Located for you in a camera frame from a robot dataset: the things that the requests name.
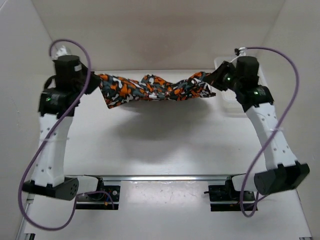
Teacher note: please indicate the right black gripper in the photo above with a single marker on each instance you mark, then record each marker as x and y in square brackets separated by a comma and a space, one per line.
[214, 78]

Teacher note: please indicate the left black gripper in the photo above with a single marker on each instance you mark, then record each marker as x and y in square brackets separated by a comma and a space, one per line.
[95, 81]

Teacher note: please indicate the orange camouflage shorts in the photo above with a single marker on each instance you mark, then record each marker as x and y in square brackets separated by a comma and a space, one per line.
[118, 90]

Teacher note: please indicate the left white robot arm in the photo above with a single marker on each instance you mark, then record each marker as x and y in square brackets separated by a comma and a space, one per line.
[57, 103]

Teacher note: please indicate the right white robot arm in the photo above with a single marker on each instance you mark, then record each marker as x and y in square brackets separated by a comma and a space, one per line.
[283, 171]

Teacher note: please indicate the white plastic mesh basket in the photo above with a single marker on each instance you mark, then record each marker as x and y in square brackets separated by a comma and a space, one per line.
[227, 99]

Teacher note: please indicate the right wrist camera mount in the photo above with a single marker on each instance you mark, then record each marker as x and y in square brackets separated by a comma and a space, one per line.
[239, 52]

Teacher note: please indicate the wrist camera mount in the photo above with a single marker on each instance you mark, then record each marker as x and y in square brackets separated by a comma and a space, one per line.
[62, 51]
[239, 52]

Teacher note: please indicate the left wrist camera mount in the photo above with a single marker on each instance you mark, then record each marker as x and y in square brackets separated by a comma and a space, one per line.
[62, 51]

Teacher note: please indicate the front aluminium rail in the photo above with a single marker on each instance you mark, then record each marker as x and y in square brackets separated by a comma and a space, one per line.
[165, 178]

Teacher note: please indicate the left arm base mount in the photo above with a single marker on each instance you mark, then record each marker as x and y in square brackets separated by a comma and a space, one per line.
[109, 199]

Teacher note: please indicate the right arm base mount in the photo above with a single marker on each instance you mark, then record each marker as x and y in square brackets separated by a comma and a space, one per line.
[223, 199]

